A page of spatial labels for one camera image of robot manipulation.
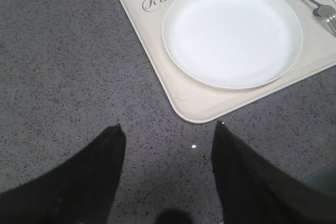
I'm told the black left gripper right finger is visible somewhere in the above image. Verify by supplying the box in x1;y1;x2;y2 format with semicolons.
211;121;335;223

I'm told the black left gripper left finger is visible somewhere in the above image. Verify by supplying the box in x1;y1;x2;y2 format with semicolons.
1;125;126;223

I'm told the white round plate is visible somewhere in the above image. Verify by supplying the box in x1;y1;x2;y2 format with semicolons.
162;0;303;89

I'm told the silver metal fork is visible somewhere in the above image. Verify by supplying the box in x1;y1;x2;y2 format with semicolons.
308;0;335;37

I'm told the cream rabbit serving tray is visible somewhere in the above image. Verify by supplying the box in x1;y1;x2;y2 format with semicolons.
120;0;335;123

